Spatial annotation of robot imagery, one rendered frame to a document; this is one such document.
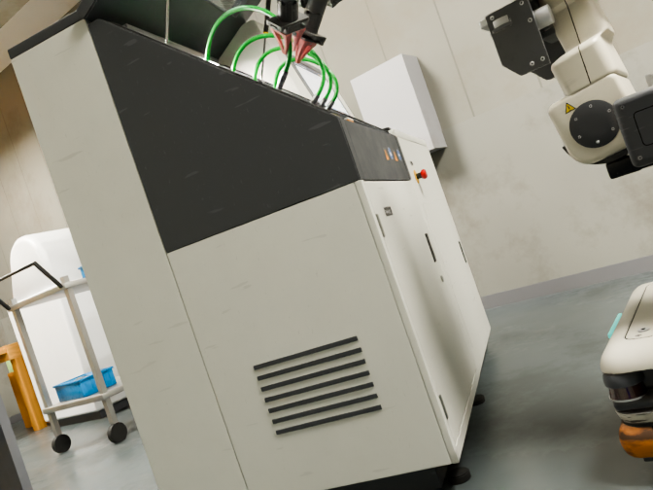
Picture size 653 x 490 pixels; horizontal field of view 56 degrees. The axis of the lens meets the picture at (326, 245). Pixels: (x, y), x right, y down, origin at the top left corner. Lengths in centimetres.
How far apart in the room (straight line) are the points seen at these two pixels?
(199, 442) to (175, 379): 19
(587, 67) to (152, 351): 131
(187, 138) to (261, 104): 23
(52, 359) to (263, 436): 379
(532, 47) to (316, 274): 73
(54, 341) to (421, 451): 404
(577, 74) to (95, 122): 124
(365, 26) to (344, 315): 275
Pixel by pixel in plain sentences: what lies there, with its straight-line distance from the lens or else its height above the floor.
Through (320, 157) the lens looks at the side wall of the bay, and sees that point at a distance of 152.
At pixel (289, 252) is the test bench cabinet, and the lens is 155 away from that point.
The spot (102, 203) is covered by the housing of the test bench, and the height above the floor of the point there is 98.
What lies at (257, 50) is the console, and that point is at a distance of 239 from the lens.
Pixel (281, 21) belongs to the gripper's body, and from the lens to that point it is 176.
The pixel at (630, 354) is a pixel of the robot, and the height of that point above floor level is 26.
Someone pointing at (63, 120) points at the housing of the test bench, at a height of 124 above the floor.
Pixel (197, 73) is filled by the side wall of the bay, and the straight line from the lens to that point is 167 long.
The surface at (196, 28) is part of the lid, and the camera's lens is 224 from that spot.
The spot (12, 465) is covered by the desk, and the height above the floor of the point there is 25.
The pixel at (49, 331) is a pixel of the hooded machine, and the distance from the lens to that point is 530.
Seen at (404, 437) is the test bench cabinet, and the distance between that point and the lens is 159.
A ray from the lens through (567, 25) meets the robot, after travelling 156.
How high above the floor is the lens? 66
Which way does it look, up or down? level
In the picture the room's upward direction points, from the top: 19 degrees counter-clockwise
